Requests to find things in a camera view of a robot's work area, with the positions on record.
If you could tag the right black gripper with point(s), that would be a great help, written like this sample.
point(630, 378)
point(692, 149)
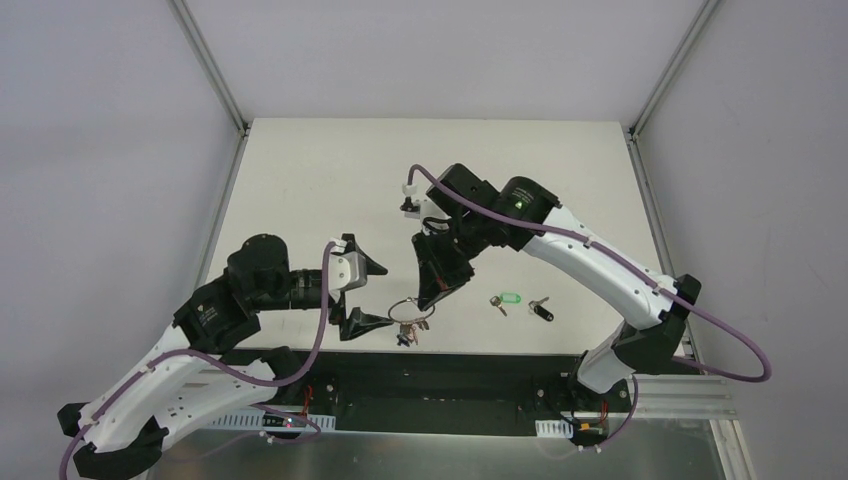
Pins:
point(443, 249)

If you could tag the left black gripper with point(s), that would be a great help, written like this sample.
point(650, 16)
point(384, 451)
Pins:
point(336, 307)

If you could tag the large metal keyring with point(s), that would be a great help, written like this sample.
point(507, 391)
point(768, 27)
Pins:
point(407, 311)

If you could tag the blue capped key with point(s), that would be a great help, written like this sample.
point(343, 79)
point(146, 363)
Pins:
point(403, 338)

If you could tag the green tag key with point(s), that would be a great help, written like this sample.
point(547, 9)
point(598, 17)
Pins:
point(503, 300)

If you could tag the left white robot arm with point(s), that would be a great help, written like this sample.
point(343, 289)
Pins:
point(189, 377)

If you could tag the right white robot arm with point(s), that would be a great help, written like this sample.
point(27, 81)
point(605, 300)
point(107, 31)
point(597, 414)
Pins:
point(652, 305)

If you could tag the black fob key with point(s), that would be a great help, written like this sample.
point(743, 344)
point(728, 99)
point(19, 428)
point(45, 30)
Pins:
point(537, 307)

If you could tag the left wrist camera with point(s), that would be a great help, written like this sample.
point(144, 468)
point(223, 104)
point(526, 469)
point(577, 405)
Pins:
point(347, 267)

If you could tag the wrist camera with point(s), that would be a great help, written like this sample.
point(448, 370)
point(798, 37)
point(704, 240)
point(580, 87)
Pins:
point(347, 267)
point(418, 208)

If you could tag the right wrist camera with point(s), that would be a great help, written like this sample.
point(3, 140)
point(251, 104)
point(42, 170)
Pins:
point(418, 208)

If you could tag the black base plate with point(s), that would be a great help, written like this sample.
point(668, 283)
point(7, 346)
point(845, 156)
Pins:
point(430, 393)

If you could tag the left white cable duct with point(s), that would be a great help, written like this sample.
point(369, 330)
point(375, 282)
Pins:
point(255, 420)

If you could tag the white cable duct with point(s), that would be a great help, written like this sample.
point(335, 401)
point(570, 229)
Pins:
point(255, 420)
point(557, 429)

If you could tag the right white cable duct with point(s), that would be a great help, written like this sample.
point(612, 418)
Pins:
point(557, 429)

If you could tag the right aluminium frame post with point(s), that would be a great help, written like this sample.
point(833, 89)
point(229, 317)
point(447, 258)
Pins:
point(675, 65)

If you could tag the aluminium frame post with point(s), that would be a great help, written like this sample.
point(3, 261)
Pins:
point(675, 65)
point(208, 64)

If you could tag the left aluminium frame post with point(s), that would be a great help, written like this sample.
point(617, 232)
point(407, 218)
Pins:
point(208, 64)

